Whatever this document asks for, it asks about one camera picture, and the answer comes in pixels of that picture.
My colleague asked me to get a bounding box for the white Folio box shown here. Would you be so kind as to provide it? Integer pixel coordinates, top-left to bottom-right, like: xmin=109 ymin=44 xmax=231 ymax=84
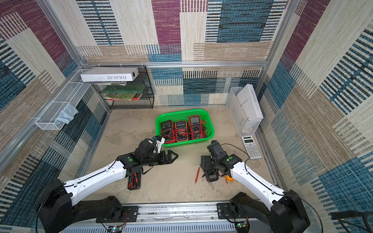
xmin=81 ymin=67 xmax=139 ymax=83

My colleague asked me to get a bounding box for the green plastic basket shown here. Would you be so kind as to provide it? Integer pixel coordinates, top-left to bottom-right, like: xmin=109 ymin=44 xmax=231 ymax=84
xmin=155 ymin=109 xmax=215 ymax=148

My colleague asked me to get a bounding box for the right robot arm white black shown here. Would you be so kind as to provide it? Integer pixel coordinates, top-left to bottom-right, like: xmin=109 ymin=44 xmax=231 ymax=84
xmin=207 ymin=140 xmax=310 ymax=233

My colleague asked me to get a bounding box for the white file box holder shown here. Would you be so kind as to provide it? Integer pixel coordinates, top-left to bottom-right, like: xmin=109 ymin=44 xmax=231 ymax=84
xmin=226 ymin=84 xmax=263 ymax=136

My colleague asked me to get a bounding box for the green book on shelf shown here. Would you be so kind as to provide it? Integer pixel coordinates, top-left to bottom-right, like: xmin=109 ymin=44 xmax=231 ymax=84
xmin=101 ymin=85 xmax=146 ymax=100

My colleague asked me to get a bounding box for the black pocket multimeter with leads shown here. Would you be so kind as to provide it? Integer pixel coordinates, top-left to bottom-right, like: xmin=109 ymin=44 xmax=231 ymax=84
xmin=127 ymin=171 xmax=142 ymax=191

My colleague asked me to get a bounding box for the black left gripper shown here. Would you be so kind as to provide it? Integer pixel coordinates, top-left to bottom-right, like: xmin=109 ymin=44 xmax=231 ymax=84
xmin=141 ymin=150 xmax=179 ymax=167

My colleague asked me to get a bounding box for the yellow clamp meter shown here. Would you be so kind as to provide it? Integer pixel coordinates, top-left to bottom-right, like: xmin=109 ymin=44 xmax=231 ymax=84
xmin=225 ymin=175 xmax=235 ymax=182

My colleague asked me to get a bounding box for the red Delixi multimeter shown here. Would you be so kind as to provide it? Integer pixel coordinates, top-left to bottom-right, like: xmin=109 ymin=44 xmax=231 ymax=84
xmin=188 ymin=115 xmax=207 ymax=140

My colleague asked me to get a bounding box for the red Aneng multimeter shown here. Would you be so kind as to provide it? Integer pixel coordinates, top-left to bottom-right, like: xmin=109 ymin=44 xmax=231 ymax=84
xmin=160 ymin=120 xmax=176 ymax=144

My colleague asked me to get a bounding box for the black wire mesh shelf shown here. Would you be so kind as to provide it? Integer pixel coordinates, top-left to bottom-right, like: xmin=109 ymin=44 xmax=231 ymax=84
xmin=92 ymin=66 xmax=155 ymax=110

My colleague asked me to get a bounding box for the orange Victor multimeter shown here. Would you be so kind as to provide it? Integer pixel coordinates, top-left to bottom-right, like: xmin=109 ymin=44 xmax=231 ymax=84
xmin=175 ymin=120 xmax=189 ymax=142

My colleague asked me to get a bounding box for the white calculator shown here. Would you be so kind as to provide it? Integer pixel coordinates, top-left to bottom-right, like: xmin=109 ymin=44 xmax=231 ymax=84
xmin=241 ymin=136 xmax=262 ymax=159

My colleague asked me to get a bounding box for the white wire wall basket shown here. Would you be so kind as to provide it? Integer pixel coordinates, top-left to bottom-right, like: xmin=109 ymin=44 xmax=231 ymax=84
xmin=35 ymin=81 xmax=90 ymax=131

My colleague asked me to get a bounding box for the light blue cloth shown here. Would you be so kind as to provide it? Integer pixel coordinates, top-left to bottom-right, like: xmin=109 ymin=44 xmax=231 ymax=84
xmin=55 ymin=103 xmax=79 ymax=127

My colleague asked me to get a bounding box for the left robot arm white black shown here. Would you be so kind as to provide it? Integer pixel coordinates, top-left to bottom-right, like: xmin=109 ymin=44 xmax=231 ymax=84
xmin=36 ymin=136 xmax=178 ymax=233

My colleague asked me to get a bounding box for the small black multimeter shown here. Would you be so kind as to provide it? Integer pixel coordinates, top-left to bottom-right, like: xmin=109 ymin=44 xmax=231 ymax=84
xmin=195 ymin=167 xmax=219 ymax=183

